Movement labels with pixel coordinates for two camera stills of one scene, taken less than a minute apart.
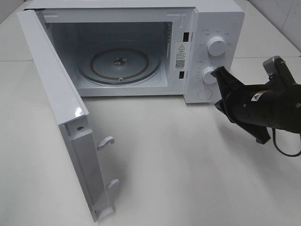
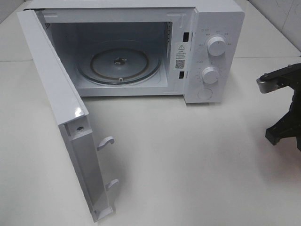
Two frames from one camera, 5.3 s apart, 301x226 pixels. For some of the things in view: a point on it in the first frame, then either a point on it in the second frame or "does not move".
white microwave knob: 207,76 does not move
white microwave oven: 148,48 does not move
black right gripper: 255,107 -> 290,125
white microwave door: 71,115 does not move
